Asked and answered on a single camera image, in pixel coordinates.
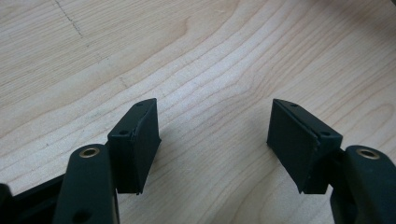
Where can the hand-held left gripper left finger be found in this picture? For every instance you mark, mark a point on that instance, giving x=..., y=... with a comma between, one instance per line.
x=134, y=149

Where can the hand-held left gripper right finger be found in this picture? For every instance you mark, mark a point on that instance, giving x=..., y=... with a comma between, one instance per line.
x=299, y=146

